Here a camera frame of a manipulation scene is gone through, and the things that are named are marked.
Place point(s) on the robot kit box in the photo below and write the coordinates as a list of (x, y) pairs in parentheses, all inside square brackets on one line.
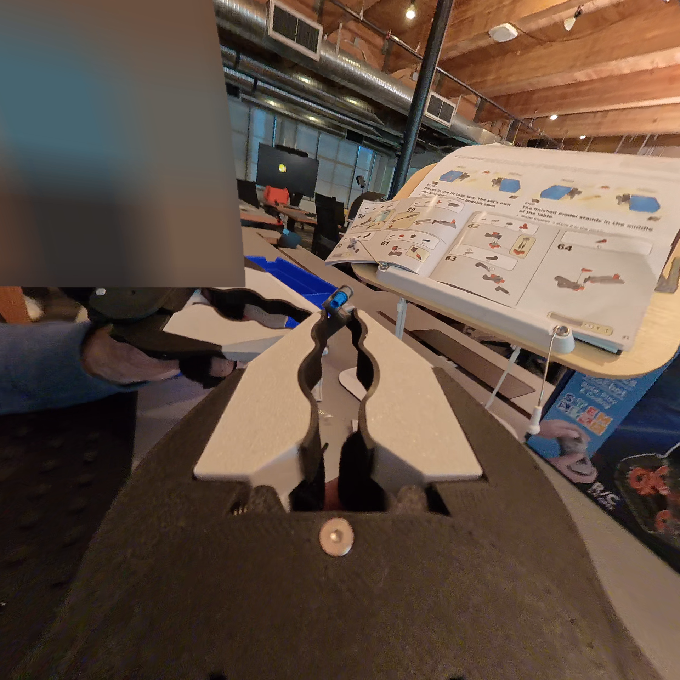
[(627, 468)]

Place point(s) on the person's left forearm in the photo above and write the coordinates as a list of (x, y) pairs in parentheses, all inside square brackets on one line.
[(43, 367)]

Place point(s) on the instruction booklet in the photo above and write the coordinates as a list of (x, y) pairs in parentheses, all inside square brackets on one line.
[(510, 234)]

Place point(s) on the silver ventilation duct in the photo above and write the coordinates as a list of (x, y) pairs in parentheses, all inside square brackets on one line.
[(361, 69)]

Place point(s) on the blue plastic bin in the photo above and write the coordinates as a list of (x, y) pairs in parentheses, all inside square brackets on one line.
[(292, 282)]

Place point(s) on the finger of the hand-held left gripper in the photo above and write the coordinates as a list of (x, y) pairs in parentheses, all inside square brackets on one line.
[(266, 303), (228, 335)]

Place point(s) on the black connector with blue pin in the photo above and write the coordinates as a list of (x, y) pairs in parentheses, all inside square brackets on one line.
[(338, 300)]

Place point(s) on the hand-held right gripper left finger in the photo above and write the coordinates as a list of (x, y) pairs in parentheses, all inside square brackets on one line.
[(255, 425)]

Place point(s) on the white book stand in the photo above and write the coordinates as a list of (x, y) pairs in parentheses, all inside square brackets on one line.
[(659, 340)]

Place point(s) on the person's left hand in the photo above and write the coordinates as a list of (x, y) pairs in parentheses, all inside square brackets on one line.
[(128, 361)]

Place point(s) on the black ceiling rail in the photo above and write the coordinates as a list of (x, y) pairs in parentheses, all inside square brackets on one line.
[(420, 96)]

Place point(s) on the black monitor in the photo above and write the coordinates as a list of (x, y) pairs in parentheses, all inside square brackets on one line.
[(287, 170)]

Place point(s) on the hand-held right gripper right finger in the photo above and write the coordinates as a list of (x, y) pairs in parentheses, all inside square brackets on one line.
[(425, 425)]

